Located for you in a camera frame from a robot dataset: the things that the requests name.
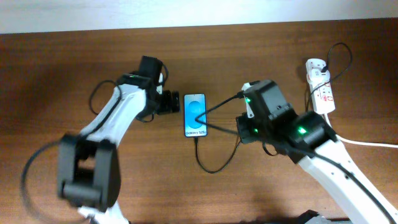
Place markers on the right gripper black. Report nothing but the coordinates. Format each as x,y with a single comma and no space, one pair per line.
243,129

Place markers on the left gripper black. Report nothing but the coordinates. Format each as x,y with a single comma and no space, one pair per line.
168,107

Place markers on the blue smartphone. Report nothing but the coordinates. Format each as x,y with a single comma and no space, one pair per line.
194,105

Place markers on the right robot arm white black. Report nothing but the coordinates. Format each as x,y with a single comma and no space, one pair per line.
313,145

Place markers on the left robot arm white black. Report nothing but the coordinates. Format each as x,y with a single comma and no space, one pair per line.
88,164

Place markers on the white charger adapter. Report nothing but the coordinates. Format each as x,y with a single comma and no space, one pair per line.
315,76

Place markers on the white power strip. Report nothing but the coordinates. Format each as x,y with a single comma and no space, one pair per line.
321,93

